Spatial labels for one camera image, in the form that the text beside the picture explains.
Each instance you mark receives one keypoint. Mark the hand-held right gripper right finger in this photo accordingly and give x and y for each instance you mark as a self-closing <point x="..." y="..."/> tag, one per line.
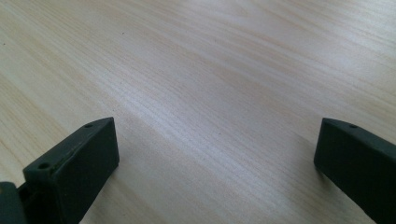
<point x="358" y="161"/>

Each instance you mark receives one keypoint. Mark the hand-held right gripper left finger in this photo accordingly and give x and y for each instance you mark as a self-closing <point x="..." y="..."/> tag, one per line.
<point x="74" y="168"/>

